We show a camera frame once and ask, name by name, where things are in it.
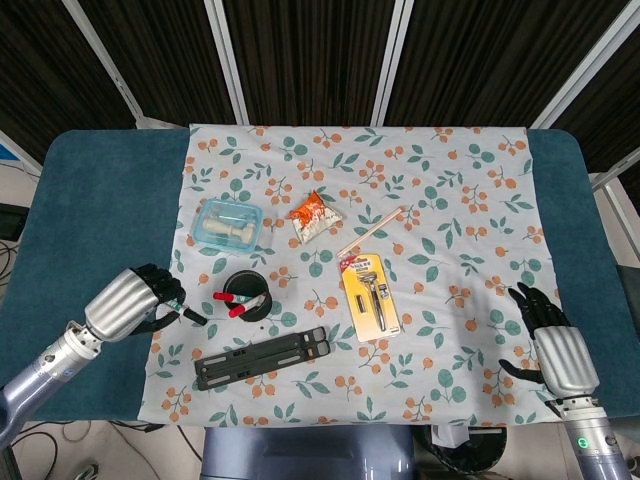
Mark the white screen frame post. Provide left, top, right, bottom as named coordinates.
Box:
left=529, top=0, right=640, bottom=130
left=372, top=0, right=415, bottom=126
left=62, top=0, right=146, bottom=129
left=203, top=0, right=250, bottom=126

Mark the beige plastic part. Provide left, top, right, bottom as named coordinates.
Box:
left=201, top=213, right=257, bottom=242

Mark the blue grey robot torso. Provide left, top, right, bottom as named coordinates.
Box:
left=202, top=424, right=416, bottom=480

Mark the black floor cable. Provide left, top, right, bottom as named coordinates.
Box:
left=9, top=422, right=204, bottom=480

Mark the black waste bin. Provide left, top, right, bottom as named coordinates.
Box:
left=414, top=423, right=509, bottom=475

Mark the black mesh pen holder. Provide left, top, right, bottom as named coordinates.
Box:
left=223, top=269, right=274, bottom=324

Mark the clear container with blue lid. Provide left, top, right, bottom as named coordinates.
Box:
left=189, top=198, right=265, bottom=250

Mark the thin wooden stick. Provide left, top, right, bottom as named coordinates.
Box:
left=337, top=207, right=404, bottom=257

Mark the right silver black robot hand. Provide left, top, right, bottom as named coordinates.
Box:
left=498, top=282, right=600, bottom=401

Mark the blue table cover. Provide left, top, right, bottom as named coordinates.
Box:
left=0, top=128, right=631, bottom=424

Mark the black folding laptop stand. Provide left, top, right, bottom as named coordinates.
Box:
left=193, top=325, right=332, bottom=392

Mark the orange white snack packet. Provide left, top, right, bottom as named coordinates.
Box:
left=287, top=189, right=346, bottom=245

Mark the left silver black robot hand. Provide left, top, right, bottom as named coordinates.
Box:
left=83, top=263, right=187, bottom=344

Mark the floral white tablecloth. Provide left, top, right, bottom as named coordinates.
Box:
left=135, top=123, right=561, bottom=429

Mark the green labelled black marker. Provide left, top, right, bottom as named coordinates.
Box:
left=167, top=298, right=209, bottom=326

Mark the dark corrugated screen panel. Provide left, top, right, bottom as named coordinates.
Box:
left=0, top=0, right=137, bottom=164
left=79, top=0, right=236, bottom=126
left=552, top=39, right=640, bottom=176
left=387, top=0, right=626, bottom=129
left=224, top=0, right=396, bottom=126

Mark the black device box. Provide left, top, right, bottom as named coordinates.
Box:
left=0, top=203, right=26, bottom=241

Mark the razor in yellow blister pack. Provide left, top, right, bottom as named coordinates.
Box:
left=339, top=253, right=403, bottom=344

